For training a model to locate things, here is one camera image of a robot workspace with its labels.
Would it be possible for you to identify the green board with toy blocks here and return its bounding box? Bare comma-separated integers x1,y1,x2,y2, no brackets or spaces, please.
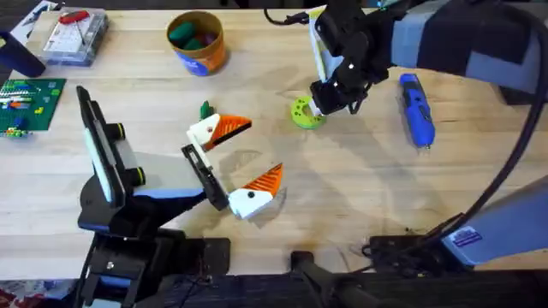
0,77,68,139

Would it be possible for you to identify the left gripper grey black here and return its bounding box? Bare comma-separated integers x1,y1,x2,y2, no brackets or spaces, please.
116,113,284,221

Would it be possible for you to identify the orange tub with toys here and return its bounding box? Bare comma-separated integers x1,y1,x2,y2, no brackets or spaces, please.
165,9,229,78

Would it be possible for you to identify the thin black cable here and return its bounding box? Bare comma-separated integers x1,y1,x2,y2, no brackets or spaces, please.
262,7,311,27

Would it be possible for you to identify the black rail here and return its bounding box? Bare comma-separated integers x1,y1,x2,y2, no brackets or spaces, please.
145,250,548,308

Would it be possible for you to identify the left wrist upright black plate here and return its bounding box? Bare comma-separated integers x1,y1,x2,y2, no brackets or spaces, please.
75,85,128,209

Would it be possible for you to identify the green toy vegetable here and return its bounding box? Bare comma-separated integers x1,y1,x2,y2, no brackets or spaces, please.
199,100,216,121

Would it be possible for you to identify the dark blue cylinder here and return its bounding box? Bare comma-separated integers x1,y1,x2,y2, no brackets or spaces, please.
0,31,47,79

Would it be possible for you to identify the clear plastic box with tools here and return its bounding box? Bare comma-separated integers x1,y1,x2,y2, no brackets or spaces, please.
39,7,110,68

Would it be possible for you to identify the blue electric screwdriver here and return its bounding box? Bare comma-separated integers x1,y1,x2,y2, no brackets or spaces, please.
398,73,437,151

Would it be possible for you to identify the green disc with holes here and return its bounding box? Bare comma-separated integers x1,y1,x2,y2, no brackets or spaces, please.
290,96,328,131

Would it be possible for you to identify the right wrist upright pale plate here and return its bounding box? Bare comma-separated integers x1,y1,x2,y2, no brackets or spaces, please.
307,4,344,83

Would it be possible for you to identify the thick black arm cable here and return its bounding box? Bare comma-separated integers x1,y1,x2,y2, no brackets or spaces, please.
421,3,548,241

